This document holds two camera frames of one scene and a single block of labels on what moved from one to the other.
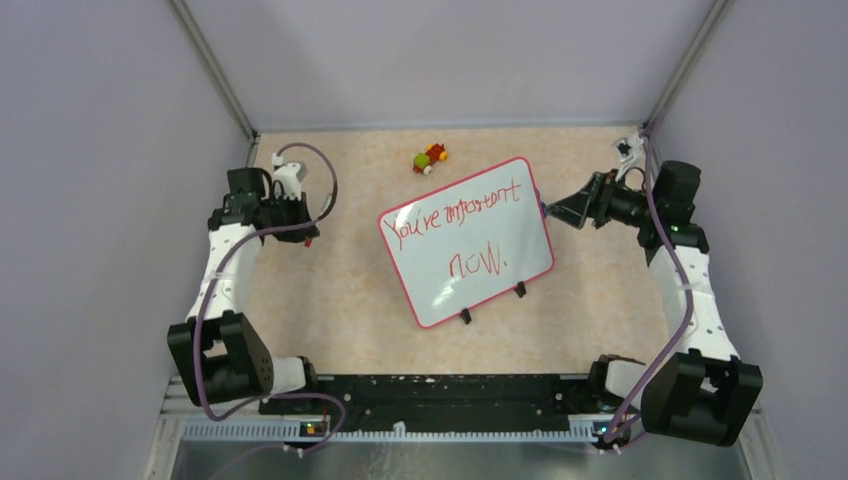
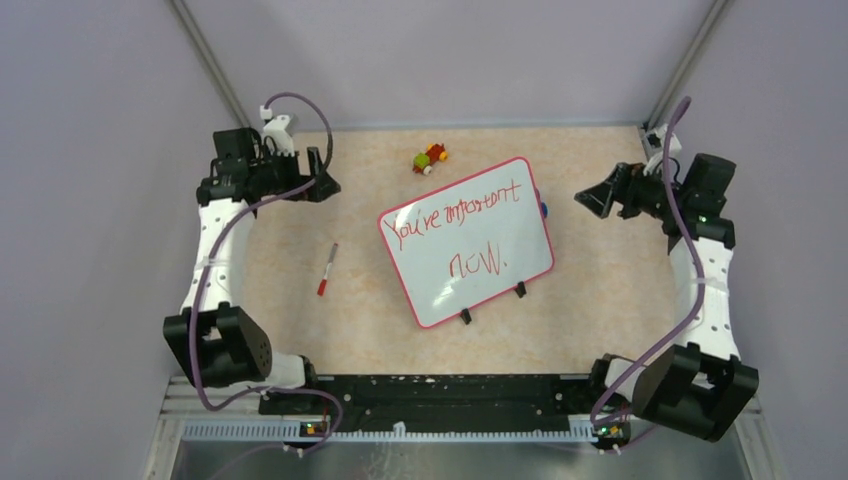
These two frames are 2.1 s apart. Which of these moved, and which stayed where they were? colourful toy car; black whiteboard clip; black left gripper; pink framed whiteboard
Moved: black left gripper
Stayed: colourful toy car; pink framed whiteboard; black whiteboard clip
